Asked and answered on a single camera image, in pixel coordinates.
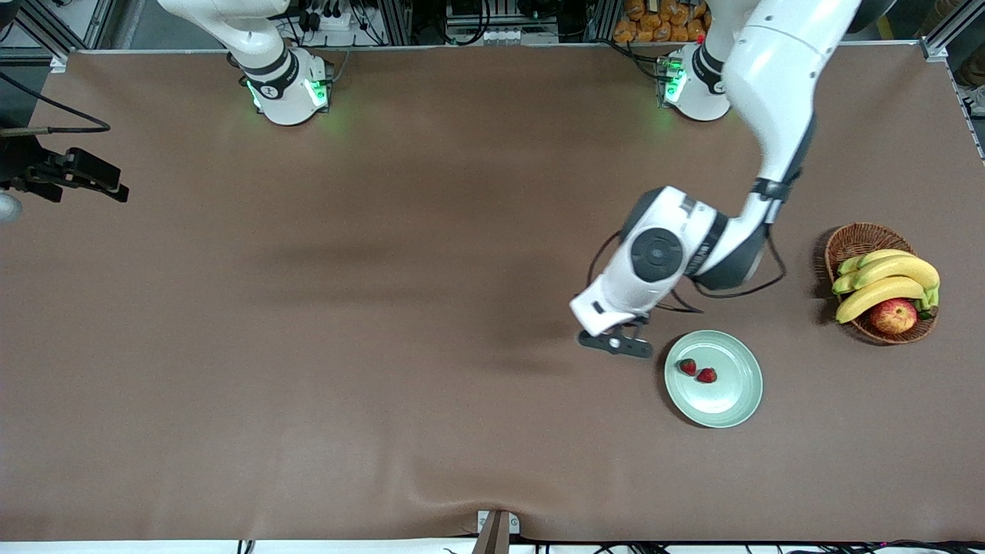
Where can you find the grey metal table clamp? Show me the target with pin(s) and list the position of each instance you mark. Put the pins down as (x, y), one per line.
(495, 532)

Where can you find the pale green round plate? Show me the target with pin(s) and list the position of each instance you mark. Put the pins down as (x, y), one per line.
(727, 400)

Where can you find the greenish yellow banana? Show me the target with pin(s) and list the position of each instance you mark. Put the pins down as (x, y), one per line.
(866, 260)

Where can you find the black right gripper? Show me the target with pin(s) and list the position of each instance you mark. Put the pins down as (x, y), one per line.
(25, 166)

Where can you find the brown table cloth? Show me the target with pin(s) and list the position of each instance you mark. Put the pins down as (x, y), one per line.
(385, 423)

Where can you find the pile of orange bread rolls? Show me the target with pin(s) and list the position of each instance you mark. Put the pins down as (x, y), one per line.
(654, 23)

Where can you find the aluminium frame profile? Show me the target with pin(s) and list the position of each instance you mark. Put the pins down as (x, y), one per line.
(38, 27)
(950, 35)

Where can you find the red strawberry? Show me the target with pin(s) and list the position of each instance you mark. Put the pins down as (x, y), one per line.
(706, 375)
(687, 367)

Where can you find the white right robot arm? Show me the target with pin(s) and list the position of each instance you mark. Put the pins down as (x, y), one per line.
(285, 92)

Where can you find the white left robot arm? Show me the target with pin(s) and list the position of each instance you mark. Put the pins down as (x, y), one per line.
(785, 61)

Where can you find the red yellow apple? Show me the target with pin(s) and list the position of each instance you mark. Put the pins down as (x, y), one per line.
(893, 316)

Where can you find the aluminium frame post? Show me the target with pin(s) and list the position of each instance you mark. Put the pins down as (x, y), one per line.
(599, 19)
(396, 19)

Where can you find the white power strip with plugs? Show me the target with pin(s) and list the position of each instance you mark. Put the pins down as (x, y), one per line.
(338, 19)

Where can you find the white socket strip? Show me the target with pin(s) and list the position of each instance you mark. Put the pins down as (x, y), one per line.
(512, 35)

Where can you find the brown wicker basket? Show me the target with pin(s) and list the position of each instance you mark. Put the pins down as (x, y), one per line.
(858, 240)

